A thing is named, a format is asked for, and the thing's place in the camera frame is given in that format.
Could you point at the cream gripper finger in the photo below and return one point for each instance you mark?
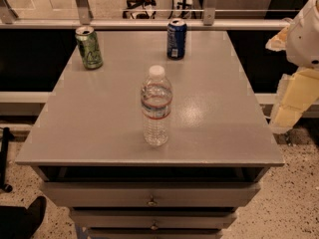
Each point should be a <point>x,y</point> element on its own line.
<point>278,42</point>
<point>295,95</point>

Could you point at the blue pepsi can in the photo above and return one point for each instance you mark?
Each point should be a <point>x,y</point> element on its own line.
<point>176,37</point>

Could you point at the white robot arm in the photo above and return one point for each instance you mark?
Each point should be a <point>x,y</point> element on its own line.
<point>302,44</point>

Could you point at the clear plastic water bottle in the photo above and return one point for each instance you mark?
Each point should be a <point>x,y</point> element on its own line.
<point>156,99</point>

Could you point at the green soda can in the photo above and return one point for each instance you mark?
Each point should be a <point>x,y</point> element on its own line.
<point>89,48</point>

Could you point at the black office chair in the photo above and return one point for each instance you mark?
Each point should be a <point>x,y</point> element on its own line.
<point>139,0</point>

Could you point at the top grey drawer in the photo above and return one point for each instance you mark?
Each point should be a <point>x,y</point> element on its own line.
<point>150,194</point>

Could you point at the grey drawer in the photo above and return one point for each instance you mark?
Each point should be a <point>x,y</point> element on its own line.
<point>170,219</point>
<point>150,194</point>
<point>149,234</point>

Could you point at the grey drawer cabinet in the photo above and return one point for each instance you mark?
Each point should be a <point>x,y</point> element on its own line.
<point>146,147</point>

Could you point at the middle grey drawer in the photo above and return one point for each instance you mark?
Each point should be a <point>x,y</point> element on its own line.
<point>170,219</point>

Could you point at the bottom grey drawer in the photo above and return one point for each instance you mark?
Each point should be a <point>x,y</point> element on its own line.
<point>149,234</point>

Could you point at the metal glass railing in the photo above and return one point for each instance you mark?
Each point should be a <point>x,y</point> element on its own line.
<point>116,14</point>

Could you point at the black stand leg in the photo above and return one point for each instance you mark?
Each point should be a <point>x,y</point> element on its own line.
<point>6,137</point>

